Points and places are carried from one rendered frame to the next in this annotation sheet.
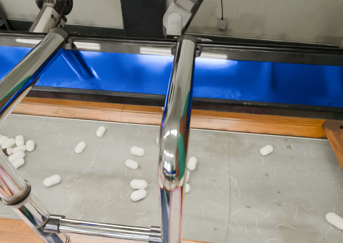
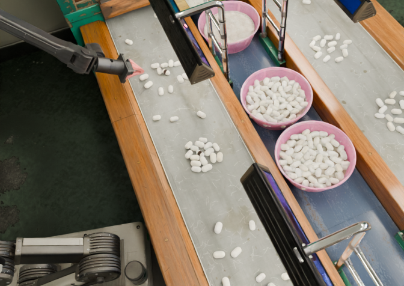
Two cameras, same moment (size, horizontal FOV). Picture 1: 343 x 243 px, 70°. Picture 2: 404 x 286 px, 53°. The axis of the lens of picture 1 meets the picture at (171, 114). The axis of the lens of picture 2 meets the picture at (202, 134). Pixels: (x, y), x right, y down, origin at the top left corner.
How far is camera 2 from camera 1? 1.47 m
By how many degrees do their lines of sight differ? 63
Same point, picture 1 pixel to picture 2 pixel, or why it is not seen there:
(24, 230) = (228, 100)
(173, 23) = (89, 52)
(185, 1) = (71, 45)
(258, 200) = (160, 38)
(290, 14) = not seen: outside the picture
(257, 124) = (111, 48)
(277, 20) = not seen: outside the picture
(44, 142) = (181, 143)
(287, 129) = (108, 37)
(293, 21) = not seen: outside the picture
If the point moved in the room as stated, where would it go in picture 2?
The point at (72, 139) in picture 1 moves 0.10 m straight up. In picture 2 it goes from (170, 130) to (165, 115)
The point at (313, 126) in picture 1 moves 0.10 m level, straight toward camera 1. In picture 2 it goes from (101, 27) to (122, 28)
